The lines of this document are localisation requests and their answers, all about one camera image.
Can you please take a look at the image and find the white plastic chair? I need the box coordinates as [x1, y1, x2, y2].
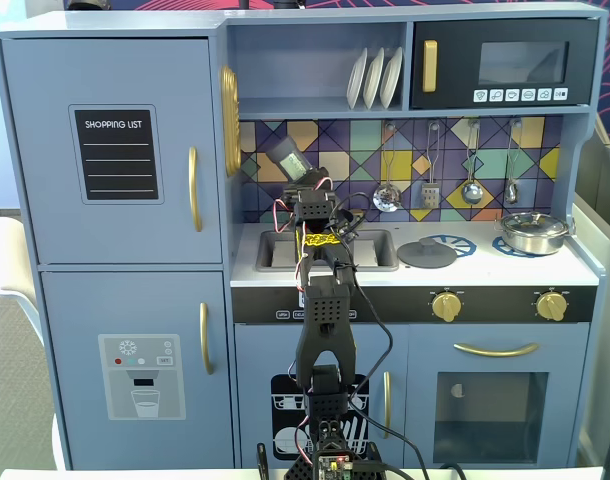
[0, 215, 66, 471]

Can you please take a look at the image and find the dark gray pot lid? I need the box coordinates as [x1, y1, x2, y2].
[397, 237, 459, 270]

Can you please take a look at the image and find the gold microwave handle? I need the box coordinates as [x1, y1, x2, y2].
[422, 39, 439, 94]

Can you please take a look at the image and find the robot controller board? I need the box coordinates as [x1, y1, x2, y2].
[314, 449, 357, 480]

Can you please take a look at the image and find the steel slotted spoon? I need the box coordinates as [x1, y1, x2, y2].
[373, 119, 403, 213]

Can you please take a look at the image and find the gold freezer door handle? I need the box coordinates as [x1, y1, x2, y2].
[199, 301, 215, 376]

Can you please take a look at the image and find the white toy plate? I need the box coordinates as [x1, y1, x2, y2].
[363, 47, 386, 110]
[346, 47, 369, 110]
[379, 46, 404, 110]

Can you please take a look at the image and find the gold ribbed toy phone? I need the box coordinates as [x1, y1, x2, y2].
[219, 64, 242, 177]

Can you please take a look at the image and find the blue wooden toy kitchen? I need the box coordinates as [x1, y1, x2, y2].
[0, 2, 610, 471]

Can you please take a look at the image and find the steel slotted spatula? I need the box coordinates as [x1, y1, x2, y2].
[419, 119, 442, 209]

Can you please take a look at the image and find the steel ladle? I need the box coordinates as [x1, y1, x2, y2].
[460, 118, 485, 205]

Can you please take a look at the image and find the steel pan with lid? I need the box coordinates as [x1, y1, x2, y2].
[494, 210, 572, 257]

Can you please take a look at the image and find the gray cylindrical salt shaker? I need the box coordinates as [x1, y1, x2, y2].
[264, 133, 319, 184]

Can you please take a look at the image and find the gold oven door handle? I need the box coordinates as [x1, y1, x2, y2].
[453, 342, 540, 358]

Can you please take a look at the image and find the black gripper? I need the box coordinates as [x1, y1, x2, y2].
[283, 167, 339, 224]

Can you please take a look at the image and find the gold stove knob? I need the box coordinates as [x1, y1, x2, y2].
[535, 292, 568, 323]
[431, 292, 462, 323]

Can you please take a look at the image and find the small wrist camera board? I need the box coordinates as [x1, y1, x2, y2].
[330, 205, 367, 240]

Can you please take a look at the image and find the gold fridge door handle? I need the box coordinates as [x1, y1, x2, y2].
[187, 145, 204, 233]

